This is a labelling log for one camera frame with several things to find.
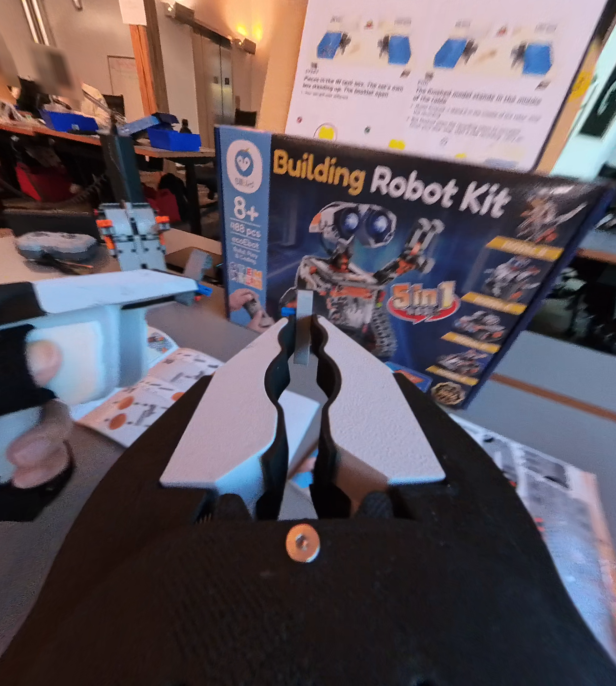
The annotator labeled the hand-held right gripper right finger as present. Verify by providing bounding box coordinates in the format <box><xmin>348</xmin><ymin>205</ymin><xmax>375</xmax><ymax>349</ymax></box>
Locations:
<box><xmin>310</xmin><ymin>315</ymin><xmax>446</xmax><ymax>520</ymax></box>

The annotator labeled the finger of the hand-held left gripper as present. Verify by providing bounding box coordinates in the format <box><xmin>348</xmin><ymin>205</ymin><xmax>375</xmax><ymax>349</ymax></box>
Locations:
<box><xmin>34</xmin><ymin>267</ymin><xmax>202</xmax><ymax>314</ymax></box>

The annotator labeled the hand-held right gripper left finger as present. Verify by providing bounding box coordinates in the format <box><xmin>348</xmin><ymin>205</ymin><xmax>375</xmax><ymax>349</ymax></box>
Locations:
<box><xmin>159</xmin><ymin>316</ymin><xmax>295</xmax><ymax>520</ymax></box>

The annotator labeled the dark grey angled beam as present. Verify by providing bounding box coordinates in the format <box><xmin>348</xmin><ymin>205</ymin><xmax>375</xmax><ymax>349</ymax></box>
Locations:
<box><xmin>181</xmin><ymin>249</ymin><xmax>215</xmax><ymax>309</ymax></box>

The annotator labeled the light grey holed beam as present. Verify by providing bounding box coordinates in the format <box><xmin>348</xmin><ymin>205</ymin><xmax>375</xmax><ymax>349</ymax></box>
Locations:
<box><xmin>281</xmin><ymin>289</ymin><xmax>315</xmax><ymax>366</ymax></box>

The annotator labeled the dark grey desk column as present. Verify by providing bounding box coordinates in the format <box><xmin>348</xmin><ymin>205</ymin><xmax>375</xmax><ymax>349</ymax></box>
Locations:
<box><xmin>99</xmin><ymin>131</ymin><xmax>146</xmax><ymax>204</ymax></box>

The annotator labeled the grey desk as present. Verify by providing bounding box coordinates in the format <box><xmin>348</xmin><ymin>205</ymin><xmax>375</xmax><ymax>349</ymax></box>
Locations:
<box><xmin>0</xmin><ymin>228</ymin><xmax>616</xmax><ymax>686</ymax></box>

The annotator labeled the white task sheet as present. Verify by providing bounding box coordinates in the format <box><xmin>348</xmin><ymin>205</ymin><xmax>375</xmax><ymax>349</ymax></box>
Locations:
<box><xmin>285</xmin><ymin>0</ymin><xmax>609</xmax><ymax>172</ymax></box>

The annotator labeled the person's left hand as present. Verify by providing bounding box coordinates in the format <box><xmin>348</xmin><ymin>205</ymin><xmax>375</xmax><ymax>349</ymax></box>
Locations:
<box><xmin>5</xmin><ymin>339</ymin><xmax>74</xmax><ymax>489</ymax></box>

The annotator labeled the grey toy robot model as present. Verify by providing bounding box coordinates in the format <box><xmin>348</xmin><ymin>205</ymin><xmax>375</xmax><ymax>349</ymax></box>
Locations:
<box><xmin>95</xmin><ymin>199</ymin><xmax>172</xmax><ymax>274</ymax></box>

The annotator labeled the open instruction booklet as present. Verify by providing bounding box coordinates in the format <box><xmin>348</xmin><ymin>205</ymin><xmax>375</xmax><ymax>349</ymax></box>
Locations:
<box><xmin>75</xmin><ymin>327</ymin><xmax>322</xmax><ymax>483</ymax></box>

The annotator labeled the grey remote controller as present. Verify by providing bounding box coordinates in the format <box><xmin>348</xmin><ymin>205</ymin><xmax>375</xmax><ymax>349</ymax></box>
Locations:
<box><xmin>15</xmin><ymin>230</ymin><xmax>100</xmax><ymax>262</ymax></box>

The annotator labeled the black upright panel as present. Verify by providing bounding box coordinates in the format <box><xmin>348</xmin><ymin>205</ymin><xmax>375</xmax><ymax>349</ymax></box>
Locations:
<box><xmin>2</xmin><ymin>206</ymin><xmax>106</xmax><ymax>242</ymax></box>

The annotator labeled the red bag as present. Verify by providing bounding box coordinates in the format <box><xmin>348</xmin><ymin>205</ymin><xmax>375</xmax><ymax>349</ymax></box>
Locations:
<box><xmin>16</xmin><ymin>161</ymin><xmax>74</xmax><ymax>203</ymax></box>

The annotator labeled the blue storage bin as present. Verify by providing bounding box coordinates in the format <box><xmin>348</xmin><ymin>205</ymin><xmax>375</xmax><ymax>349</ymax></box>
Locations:
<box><xmin>40</xmin><ymin>110</ymin><xmax>99</xmax><ymax>135</ymax></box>
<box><xmin>120</xmin><ymin>113</ymin><xmax>201</xmax><ymax>152</ymax></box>

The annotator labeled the sticker sheet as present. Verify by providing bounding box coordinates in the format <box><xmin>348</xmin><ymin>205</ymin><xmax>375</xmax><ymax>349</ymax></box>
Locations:
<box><xmin>455</xmin><ymin>413</ymin><xmax>616</xmax><ymax>686</ymax></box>

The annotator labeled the blue toy box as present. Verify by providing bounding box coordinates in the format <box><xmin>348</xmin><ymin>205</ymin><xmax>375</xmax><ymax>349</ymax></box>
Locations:
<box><xmin>214</xmin><ymin>126</ymin><xmax>614</xmax><ymax>411</ymax></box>

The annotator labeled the black usb cable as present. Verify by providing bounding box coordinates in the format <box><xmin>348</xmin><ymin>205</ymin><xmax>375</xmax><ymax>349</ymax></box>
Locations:
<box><xmin>35</xmin><ymin>253</ymin><xmax>95</xmax><ymax>272</ymax></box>

